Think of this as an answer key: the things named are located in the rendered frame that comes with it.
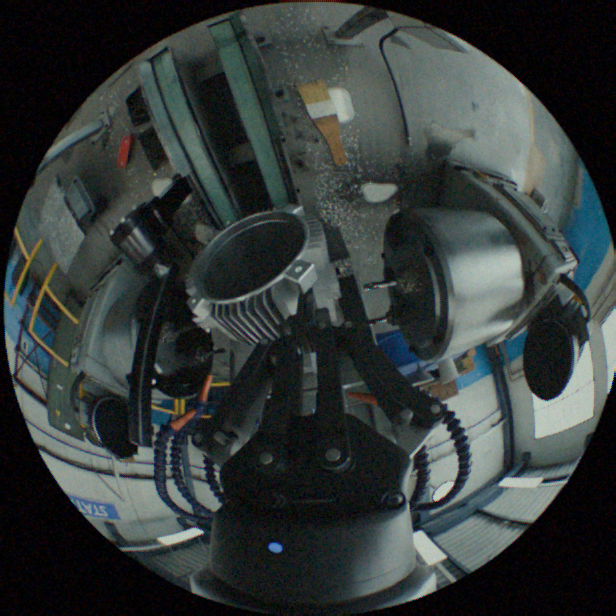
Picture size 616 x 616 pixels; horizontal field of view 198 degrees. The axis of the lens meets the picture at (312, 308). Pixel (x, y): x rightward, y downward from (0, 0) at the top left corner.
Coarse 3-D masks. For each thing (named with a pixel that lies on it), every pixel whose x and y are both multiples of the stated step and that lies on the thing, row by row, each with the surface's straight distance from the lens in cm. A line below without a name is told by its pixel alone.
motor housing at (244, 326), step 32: (256, 224) 32; (288, 224) 30; (320, 224) 25; (224, 256) 33; (256, 256) 36; (288, 256) 36; (320, 256) 22; (192, 288) 27; (224, 288) 34; (256, 288) 40; (288, 288) 21; (224, 320) 22; (256, 320) 21
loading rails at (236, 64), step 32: (224, 32) 36; (160, 64) 39; (192, 64) 45; (224, 64) 32; (256, 64) 30; (160, 96) 35; (192, 96) 36; (256, 96) 30; (288, 96) 40; (160, 128) 33; (192, 128) 32; (256, 128) 30; (192, 160) 33; (224, 160) 38; (256, 160) 31; (288, 160) 34; (224, 192) 33; (288, 192) 32; (224, 224) 36
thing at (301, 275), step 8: (288, 208) 30; (296, 208) 29; (216, 232) 33; (208, 240) 33; (296, 264) 20; (304, 264) 20; (312, 264) 19; (288, 272) 20; (296, 272) 19; (304, 272) 19; (312, 272) 20; (288, 280) 20; (296, 280) 19; (304, 280) 19; (312, 280) 20; (296, 288) 20; (304, 288) 20; (192, 296) 25; (200, 296) 24; (192, 304) 24; (200, 304) 24; (208, 304) 24; (200, 312) 24; (208, 312) 25
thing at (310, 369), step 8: (240, 344) 28; (240, 352) 27; (248, 352) 27; (240, 360) 27; (304, 360) 23; (312, 360) 24; (240, 368) 26; (304, 368) 23; (312, 368) 24; (304, 376) 35; (312, 376) 35; (304, 384) 35; (312, 384) 35
